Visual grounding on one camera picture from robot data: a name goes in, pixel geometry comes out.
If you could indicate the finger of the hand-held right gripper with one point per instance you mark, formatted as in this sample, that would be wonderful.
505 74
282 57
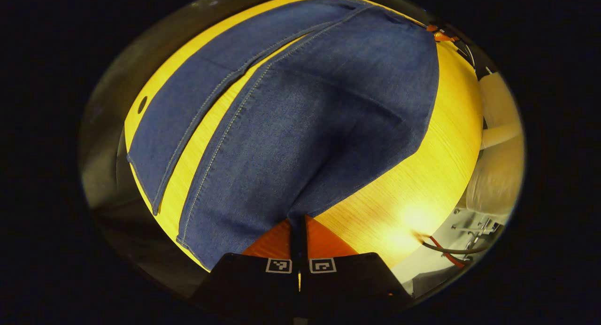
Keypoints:
441 34

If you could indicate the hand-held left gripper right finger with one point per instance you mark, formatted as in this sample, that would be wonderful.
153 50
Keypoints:
352 282

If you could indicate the blue denim jeans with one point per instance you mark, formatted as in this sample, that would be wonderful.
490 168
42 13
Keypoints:
305 127

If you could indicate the grey metal frame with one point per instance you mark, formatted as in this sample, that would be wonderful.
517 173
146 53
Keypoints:
474 228

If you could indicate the person's white clothed torso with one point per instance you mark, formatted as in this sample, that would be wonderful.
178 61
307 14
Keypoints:
497 179

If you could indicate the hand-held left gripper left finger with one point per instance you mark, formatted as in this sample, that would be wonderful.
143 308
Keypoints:
249 282

